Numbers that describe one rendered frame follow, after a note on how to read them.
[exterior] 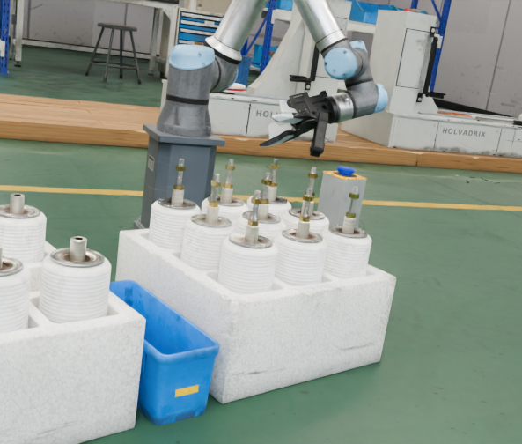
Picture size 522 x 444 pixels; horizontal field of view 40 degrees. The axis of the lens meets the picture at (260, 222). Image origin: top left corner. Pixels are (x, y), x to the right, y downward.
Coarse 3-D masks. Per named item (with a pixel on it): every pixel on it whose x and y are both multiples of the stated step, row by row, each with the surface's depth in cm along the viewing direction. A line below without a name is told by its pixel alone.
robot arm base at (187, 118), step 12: (168, 96) 189; (168, 108) 189; (180, 108) 187; (192, 108) 188; (204, 108) 190; (168, 120) 188; (180, 120) 187; (192, 120) 188; (204, 120) 190; (168, 132) 188; (180, 132) 187; (192, 132) 188; (204, 132) 190
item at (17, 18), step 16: (16, 0) 656; (112, 0) 630; (128, 0) 635; (144, 0) 641; (160, 0) 643; (176, 0) 649; (16, 16) 656; (176, 16) 654; (16, 32) 608; (16, 48) 611; (64, 48) 685; (80, 48) 691; (16, 64) 616
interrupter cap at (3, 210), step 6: (6, 204) 120; (0, 210) 117; (6, 210) 118; (24, 210) 119; (30, 210) 119; (36, 210) 120; (0, 216) 114; (6, 216) 114; (12, 216) 114; (18, 216) 115; (24, 216) 115; (30, 216) 116; (36, 216) 117
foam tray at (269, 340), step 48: (144, 240) 136; (192, 288) 121; (288, 288) 122; (336, 288) 126; (384, 288) 135; (240, 336) 114; (288, 336) 122; (336, 336) 130; (384, 336) 139; (240, 384) 118; (288, 384) 125
